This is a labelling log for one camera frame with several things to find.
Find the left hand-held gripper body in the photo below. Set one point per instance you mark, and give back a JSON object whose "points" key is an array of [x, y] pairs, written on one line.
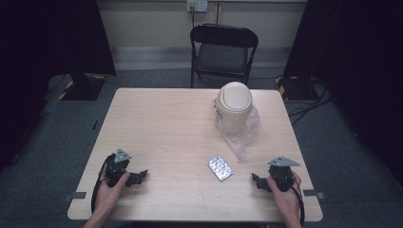
{"points": [[115, 167]]}

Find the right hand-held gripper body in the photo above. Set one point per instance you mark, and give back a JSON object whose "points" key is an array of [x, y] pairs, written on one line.
{"points": [[280, 175]]}

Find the black curtain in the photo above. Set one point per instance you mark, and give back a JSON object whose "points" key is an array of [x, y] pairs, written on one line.
{"points": [[358, 63], [47, 47]]}

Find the silver blister pack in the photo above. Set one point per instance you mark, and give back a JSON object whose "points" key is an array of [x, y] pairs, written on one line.
{"points": [[220, 168]]}

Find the white wall outlet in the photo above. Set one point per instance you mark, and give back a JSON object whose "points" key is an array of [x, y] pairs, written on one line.
{"points": [[197, 5]]}

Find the grey tape strip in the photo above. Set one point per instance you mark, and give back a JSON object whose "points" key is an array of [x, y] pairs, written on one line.
{"points": [[313, 193], [75, 195]]}

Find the black folding chair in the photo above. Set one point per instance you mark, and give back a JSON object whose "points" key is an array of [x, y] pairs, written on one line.
{"points": [[221, 57]]}

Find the black striped stand base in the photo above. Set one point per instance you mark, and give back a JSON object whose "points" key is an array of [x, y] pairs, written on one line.
{"points": [[83, 88], [293, 88]]}

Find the person's right hand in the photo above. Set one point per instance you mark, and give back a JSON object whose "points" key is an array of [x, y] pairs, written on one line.
{"points": [[290, 199]]}

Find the clear plastic bag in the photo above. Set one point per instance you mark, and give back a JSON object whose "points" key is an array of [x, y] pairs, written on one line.
{"points": [[245, 139]]}

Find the person's left hand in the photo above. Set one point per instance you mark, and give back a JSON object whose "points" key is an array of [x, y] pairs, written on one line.
{"points": [[106, 198]]}

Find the beige swing-lid trash bin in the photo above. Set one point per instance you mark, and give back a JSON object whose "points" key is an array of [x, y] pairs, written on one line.
{"points": [[234, 107]]}

